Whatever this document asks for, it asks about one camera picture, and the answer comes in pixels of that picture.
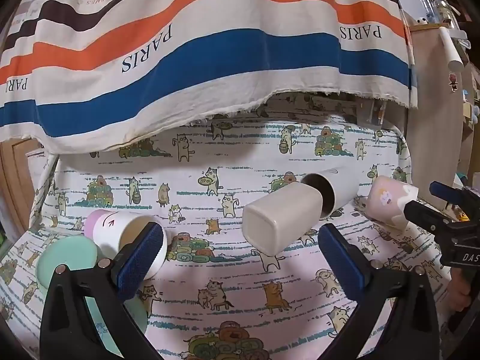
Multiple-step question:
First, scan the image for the white cup with pink base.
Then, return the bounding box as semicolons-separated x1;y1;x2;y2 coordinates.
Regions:
83;210;168;280

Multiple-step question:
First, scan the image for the mint green plate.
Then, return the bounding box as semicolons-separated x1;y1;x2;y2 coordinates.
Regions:
35;235;149;354

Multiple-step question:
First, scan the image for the person's right hand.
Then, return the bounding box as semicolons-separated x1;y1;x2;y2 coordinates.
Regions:
448;275;472;313

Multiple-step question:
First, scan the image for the white paper tube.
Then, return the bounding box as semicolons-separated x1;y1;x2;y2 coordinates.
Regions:
438;26;465;73

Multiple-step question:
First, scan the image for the pink floral cup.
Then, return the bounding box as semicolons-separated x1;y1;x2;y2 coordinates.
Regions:
365;175;419;230

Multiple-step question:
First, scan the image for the cat printed cloth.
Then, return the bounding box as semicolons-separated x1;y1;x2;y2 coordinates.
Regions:
0;93;455;360

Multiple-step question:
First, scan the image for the white cylindrical cup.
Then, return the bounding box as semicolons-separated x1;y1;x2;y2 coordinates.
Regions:
301;167;361;219

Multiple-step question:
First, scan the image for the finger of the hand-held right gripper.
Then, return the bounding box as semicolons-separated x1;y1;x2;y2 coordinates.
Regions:
403;200;452;235
429;181;471;205

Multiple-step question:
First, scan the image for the clear plastic bottle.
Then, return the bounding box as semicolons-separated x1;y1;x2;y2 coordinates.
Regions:
431;0;472;50

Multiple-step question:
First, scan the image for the wooden shelf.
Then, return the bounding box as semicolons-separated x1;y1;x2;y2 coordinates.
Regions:
406;22;480;197

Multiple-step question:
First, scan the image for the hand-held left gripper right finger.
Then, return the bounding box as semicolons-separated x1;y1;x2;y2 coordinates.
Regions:
317;223;440;360

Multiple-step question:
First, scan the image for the wooden door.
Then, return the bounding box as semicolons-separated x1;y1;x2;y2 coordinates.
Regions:
0;138;50;230

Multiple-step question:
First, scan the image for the clear blue tube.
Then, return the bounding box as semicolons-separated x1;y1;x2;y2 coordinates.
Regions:
415;0;436;24

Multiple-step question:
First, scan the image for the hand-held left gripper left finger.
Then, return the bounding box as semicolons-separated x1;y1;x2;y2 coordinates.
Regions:
39;222;168;360

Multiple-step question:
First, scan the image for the cream square cup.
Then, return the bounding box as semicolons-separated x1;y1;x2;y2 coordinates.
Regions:
242;184;324;256

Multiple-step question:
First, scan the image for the striped cloth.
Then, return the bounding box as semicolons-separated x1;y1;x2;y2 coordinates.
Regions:
0;0;419;155

